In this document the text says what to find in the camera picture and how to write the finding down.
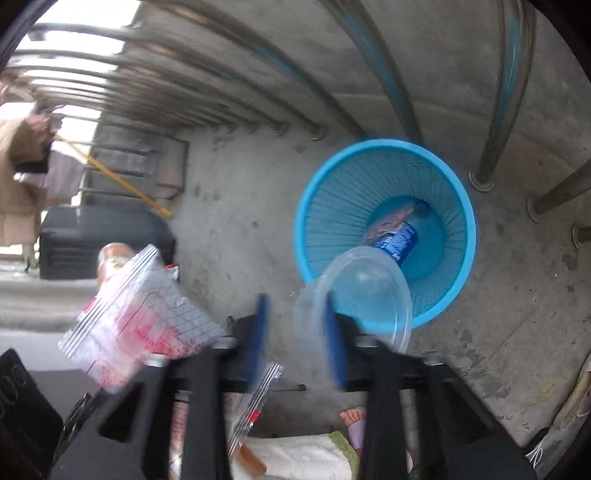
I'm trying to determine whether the steel balcony railing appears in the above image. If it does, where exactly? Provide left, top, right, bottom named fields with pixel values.
left=0, top=0, right=591, bottom=250

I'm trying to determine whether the yellow stick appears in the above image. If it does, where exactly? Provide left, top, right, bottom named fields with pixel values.
left=60, top=136, right=175, bottom=217

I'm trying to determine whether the brown hanging cloth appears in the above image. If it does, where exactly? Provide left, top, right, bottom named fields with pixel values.
left=0, top=115, right=54, bottom=245

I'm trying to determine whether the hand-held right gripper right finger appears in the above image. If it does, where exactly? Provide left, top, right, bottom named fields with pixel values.
left=325, top=291, right=537, bottom=480

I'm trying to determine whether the blue printed packet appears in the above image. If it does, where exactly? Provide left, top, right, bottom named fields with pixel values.
left=369, top=222, right=421, bottom=266

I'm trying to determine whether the blue mesh plastic basket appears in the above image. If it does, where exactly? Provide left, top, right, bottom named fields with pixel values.
left=294, top=138, right=477, bottom=329

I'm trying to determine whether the small orange stick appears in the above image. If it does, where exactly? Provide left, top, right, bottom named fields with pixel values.
left=238, top=445, right=269, bottom=476

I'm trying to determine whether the pink printed wrapper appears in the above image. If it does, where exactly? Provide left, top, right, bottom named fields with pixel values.
left=362, top=205, right=416, bottom=245

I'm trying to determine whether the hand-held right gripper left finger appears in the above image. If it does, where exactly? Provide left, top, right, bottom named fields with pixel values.
left=51, top=293, right=273, bottom=480

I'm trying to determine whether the clear zip bag red print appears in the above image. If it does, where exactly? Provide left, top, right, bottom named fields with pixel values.
left=230, top=362, right=283, bottom=457
left=58, top=244, right=229, bottom=393

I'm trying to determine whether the steel box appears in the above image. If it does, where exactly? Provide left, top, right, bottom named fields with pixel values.
left=81, top=134, right=190, bottom=206

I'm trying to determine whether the pale pink hanging cloth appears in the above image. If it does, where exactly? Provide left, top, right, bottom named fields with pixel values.
left=46, top=150, right=88, bottom=206

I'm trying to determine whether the white towel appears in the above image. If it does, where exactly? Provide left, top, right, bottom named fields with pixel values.
left=231, top=430, right=361, bottom=480

